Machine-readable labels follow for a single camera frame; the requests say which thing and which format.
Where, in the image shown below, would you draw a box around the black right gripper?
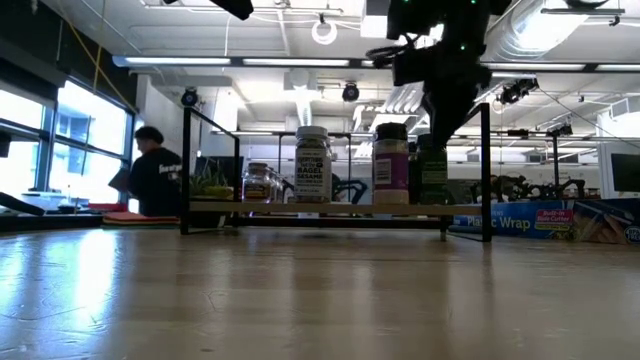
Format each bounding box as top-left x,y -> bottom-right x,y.
421,39 -> 494,149

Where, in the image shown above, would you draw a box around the black-lid purple-label spice jar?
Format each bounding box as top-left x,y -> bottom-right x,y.
371,122 -> 411,206

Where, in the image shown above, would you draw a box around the blue plastic wrap box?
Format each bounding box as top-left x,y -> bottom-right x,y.
448,197 -> 640,246

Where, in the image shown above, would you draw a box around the white-lid clear spice jar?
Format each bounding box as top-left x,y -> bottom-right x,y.
293,125 -> 333,204

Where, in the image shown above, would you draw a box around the small brown-lid spice jar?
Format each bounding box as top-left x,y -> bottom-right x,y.
241,161 -> 274,204

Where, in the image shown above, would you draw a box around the black track light cluster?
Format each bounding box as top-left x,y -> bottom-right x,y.
492,77 -> 541,106

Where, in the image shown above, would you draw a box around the long fluorescent light bar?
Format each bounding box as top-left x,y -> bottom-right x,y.
111,54 -> 640,74

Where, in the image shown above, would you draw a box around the black idle robot arms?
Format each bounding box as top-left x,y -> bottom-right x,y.
492,173 -> 594,202

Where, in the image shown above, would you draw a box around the potted green succulent plant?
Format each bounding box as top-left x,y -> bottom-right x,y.
188,158 -> 236,230

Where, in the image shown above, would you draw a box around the black monitor screen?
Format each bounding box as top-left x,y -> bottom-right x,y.
610,152 -> 640,194

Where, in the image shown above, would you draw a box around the person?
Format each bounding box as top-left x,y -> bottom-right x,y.
108,125 -> 184,219

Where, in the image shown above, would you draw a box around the red square card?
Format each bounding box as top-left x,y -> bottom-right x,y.
102,211 -> 181,226

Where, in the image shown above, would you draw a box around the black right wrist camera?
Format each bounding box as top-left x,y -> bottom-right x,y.
392,46 -> 427,88

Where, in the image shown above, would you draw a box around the black metal test rig frame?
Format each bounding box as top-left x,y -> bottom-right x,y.
492,127 -> 574,189

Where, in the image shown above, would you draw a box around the white cable coil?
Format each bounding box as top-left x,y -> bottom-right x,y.
311,18 -> 339,46

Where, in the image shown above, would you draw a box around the silver ventilation duct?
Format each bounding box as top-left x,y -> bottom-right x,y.
479,0 -> 571,64

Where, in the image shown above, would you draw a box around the wooden shelf with black frame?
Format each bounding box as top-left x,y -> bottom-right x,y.
180,103 -> 494,244

